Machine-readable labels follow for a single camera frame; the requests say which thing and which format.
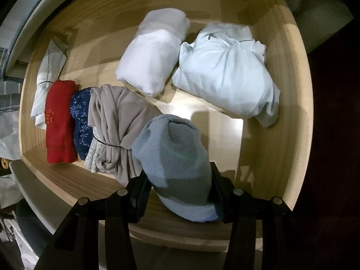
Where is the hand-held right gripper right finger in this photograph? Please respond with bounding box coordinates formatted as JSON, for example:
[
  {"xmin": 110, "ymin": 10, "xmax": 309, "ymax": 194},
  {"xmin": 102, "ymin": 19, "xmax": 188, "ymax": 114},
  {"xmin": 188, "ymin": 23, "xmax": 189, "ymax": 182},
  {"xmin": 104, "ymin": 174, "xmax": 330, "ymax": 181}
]
[{"xmin": 209, "ymin": 162, "xmax": 320, "ymax": 270}]

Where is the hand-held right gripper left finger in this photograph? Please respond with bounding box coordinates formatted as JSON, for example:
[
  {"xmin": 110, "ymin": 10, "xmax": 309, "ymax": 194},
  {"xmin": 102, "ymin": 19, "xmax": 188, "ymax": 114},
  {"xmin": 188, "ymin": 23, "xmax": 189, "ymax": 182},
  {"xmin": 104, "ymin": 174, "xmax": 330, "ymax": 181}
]
[{"xmin": 34, "ymin": 171, "xmax": 154, "ymax": 270}]

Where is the grey-blue sock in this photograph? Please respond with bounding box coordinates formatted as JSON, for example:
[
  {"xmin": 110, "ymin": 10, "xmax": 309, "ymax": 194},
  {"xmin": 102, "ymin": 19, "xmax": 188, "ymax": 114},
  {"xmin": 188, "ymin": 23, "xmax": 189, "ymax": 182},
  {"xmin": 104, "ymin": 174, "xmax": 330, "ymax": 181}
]
[{"xmin": 131, "ymin": 114, "xmax": 223, "ymax": 223}]

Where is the grey fronted wooden drawer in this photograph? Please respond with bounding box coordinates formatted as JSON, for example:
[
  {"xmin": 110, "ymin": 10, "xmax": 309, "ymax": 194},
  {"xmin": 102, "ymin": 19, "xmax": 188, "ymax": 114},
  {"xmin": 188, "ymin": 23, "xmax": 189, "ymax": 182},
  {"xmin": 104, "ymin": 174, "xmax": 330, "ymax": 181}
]
[{"xmin": 10, "ymin": 0, "xmax": 314, "ymax": 270}]

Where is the blue floral underwear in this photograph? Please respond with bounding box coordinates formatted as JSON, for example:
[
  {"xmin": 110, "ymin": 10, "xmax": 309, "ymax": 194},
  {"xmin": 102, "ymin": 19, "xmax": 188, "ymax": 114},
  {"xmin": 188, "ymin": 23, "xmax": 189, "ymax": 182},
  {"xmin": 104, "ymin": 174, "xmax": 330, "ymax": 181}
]
[{"xmin": 70, "ymin": 88, "xmax": 97, "ymax": 161}]

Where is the red underwear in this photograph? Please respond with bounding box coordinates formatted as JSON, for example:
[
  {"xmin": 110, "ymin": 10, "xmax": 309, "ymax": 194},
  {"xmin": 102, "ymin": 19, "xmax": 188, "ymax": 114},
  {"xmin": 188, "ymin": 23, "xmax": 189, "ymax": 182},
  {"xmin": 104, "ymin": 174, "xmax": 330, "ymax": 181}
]
[{"xmin": 45, "ymin": 80, "xmax": 81, "ymax": 164}]

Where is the white patterned cloth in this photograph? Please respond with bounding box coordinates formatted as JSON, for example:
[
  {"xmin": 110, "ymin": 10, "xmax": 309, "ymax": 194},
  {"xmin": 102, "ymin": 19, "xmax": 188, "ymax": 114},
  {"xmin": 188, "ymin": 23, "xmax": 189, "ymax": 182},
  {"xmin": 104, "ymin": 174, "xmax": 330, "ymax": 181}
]
[{"xmin": 84, "ymin": 126, "xmax": 106, "ymax": 173}]

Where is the beige tied garment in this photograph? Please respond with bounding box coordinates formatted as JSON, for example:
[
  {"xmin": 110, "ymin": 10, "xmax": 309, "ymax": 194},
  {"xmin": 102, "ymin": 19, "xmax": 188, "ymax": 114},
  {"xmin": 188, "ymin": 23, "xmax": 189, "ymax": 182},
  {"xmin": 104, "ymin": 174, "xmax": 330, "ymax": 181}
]
[{"xmin": 87, "ymin": 84, "xmax": 164, "ymax": 186}]

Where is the light blue folded garment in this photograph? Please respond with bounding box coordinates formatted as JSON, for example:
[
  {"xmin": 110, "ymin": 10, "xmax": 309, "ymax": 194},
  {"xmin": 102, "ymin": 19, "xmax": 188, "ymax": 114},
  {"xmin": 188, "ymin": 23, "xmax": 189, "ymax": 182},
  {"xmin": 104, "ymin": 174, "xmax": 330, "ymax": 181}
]
[{"xmin": 171, "ymin": 22, "xmax": 281, "ymax": 128}]

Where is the white plastic bag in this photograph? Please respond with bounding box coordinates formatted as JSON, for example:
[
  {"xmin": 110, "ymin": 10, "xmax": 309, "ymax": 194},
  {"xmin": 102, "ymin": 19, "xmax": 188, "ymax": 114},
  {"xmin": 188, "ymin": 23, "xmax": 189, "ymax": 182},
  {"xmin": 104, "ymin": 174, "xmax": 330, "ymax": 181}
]
[{"xmin": 0, "ymin": 112, "xmax": 21, "ymax": 161}]

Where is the white tied garment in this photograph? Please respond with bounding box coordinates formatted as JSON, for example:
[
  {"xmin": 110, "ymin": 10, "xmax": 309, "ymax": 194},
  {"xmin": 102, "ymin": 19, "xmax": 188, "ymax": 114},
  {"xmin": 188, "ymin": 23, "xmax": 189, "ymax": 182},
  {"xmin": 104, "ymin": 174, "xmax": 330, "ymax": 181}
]
[{"xmin": 30, "ymin": 41, "xmax": 68, "ymax": 130}]

